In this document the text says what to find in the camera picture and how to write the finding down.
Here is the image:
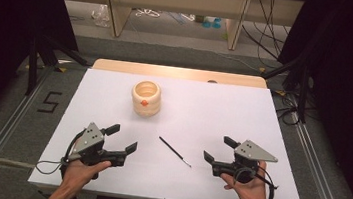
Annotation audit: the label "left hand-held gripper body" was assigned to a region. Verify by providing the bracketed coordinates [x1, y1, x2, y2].
[67, 119, 130, 171]

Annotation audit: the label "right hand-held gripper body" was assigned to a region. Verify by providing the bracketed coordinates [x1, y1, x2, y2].
[210, 135, 281, 188]

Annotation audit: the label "thin black brush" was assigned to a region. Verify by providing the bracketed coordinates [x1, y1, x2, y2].
[155, 136, 195, 169]

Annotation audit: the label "cream ribbed pen holder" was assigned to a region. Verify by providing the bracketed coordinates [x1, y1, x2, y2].
[128, 78, 164, 119]

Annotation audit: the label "person's left hand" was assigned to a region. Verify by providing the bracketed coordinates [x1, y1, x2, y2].
[59, 156, 112, 199]

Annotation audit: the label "person's right hand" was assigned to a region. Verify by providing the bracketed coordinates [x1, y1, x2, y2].
[218, 156, 276, 199]

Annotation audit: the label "white foam board mat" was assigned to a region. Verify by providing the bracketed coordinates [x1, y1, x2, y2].
[27, 62, 318, 199]

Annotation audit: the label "black metal stand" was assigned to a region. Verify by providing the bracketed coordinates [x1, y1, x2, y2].
[23, 32, 93, 103]
[257, 51, 315, 124]

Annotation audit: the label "clear plastic bag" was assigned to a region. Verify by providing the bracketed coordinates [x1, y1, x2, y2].
[89, 2, 113, 28]

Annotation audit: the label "blue bottles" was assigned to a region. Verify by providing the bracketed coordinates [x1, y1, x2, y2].
[202, 15, 223, 30]

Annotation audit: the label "black curtain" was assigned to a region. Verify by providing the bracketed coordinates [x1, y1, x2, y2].
[0, 0, 85, 159]
[262, 0, 353, 199]

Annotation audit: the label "right hand-held gripper black cable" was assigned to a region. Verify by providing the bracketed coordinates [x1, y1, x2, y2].
[253, 168, 280, 199]

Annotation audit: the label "hand-held gripper black cable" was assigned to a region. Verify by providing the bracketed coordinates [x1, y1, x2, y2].
[33, 123, 86, 180]
[253, 168, 280, 199]

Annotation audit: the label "left hand-held gripper black cable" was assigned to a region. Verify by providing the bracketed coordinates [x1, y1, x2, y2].
[33, 123, 86, 180]

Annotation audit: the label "black floor cables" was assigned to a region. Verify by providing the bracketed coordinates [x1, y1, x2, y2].
[270, 90, 304, 128]

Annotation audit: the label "hanging black cables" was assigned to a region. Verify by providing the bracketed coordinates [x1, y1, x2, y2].
[237, 0, 293, 72]

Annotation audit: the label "white coiled cable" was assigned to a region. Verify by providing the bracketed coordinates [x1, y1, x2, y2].
[134, 7, 161, 20]

